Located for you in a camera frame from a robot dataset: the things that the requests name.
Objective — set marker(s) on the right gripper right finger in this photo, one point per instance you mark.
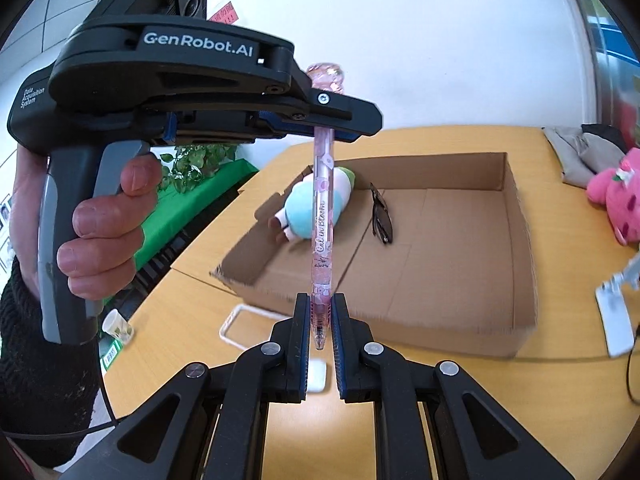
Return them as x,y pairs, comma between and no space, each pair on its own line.
431,421

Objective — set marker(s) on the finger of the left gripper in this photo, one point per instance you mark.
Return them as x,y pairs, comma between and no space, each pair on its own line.
325,100
320,127

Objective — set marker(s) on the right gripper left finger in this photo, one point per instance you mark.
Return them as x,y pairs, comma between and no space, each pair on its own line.
208,422

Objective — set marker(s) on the pink decorated pen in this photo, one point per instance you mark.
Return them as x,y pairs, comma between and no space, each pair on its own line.
322,236

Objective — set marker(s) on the pink pig plush toy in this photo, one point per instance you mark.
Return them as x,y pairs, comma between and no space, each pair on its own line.
295,220

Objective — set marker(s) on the black sunglasses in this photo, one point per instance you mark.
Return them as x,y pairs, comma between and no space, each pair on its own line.
382,225

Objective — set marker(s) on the white clear phone case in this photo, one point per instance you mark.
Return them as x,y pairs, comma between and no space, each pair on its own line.
246,326

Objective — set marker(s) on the white earbuds case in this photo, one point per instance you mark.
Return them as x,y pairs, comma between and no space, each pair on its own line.
317,372

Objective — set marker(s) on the person's left hand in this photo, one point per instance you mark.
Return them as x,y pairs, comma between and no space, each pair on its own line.
99,261

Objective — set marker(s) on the green potted plant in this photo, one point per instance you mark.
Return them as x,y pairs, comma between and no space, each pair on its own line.
188,166

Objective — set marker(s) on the green table cloth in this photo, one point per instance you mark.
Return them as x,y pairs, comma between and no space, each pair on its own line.
182,211

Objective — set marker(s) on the white phone stand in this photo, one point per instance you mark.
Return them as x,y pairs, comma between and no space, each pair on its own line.
618,332

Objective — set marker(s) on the grey folded cloth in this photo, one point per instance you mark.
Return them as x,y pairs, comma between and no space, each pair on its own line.
585,151

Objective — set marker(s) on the pink strawberry bear plush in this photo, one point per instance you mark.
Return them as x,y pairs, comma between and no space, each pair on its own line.
618,191

